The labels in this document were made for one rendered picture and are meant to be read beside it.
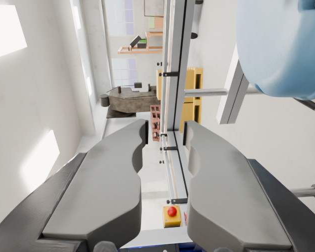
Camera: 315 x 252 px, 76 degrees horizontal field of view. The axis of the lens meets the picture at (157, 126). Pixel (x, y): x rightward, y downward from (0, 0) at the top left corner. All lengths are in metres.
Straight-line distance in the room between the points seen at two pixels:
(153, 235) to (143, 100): 6.12
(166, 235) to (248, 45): 0.81
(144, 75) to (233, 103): 7.97
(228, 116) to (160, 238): 0.94
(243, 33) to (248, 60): 0.03
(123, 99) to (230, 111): 5.61
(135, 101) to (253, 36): 6.68
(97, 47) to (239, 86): 8.10
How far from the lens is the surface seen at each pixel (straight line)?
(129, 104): 6.88
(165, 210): 0.95
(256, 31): 0.18
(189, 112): 3.82
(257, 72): 0.18
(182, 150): 1.30
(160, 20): 7.28
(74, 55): 6.11
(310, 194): 1.46
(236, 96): 1.42
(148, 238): 0.91
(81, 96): 6.43
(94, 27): 9.05
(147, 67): 9.16
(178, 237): 0.91
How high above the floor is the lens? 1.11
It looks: 4 degrees down
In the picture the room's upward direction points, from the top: 93 degrees counter-clockwise
